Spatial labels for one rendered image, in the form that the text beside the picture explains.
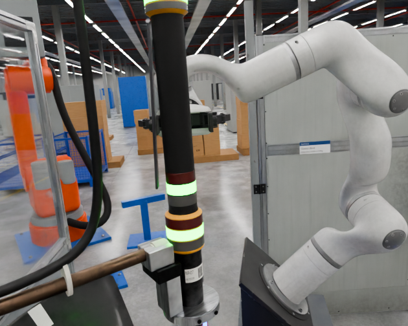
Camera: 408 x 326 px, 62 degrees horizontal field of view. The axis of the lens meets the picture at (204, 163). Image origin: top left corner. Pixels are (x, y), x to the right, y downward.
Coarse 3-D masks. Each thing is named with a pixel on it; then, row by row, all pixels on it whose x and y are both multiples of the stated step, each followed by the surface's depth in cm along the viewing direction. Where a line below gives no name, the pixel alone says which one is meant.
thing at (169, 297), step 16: (160, 256) 36; (160, 272) 36; (176, 272) 37; (160, 288) 39; (176, 288) 38; (208, 288) 43; (160, 304) 40; (176, 304) 38; (208, 304) 40; (176, 320) 38; (192, 320) 38; (208, 320) 39
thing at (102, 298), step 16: (80, 288) 48; (96, 288) 49; (112, 288) 50; (48, 304) 44; (64, 304) 45; (80, 304) 46; (96, 304) 47; (112, 304) 49; (16, 320) 42; (32, 320) 42; (64, 320) 44; (80, 320) 45; (96, 320) 46; (112, 320) 47; (128, 320) 48
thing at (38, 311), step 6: (36, 306) 44; (30, 312) 43; (36, 312) 43; (42, 312) 43; (36, 318) 43; (42, 318) 43; (48, 318) 43; (36, 324) 42; (42, 324) 43; (48, 324) 43
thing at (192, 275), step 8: (176, 256) 39; (184, 256) 38; (192, 256) 38; (200, 256) 39; (184, 264) 38; (192, 264) 39; (200, 264) 40; (184, 272) 39; (192, 272) 39; (200, 272) 40; (184, 280) 39; (192, 280) 39; (200, 280) 40; (184, 288) 39; (192, 288) 39; (200, 288) 40; (184, 296) 40; (192, 296) 40; (200, 296) 40; (184, 304) 40; (192, 304) 40
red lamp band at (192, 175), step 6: (168, 174) 37; (174, 174) 36; (180, 174) 36; (186, 174) 36; (192, 174) 37; (168, 180) 37; (174, 180) 36; (180, 180) 36; (186, 180) 37; (192, 180) 37
